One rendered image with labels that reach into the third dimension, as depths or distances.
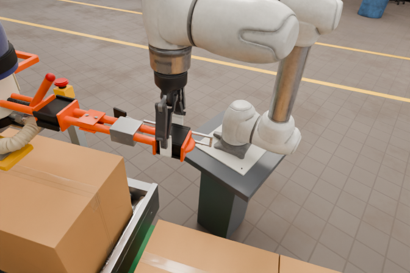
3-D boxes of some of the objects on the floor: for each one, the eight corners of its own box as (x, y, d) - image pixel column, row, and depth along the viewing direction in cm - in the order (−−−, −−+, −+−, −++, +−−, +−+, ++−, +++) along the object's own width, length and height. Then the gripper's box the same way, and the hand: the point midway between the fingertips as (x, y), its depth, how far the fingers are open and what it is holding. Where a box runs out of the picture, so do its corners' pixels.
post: (90, 204, 195) (52, 88, 136) (96, 197, 201) (61, 83, 141) (98, 206, 194) (63, 91, 135) (104, 199, 199) (72, 85, 140)
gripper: (171, 48, 66) (172, 120, 80) (132, 86, 50) (142, 168, 64) (199, 53, 65) (196, 125, 79) (169, 93, 49) (171, 175, 62)
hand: (171, 137), depth 69 cm, fingers closed on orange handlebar, 8 cm apart
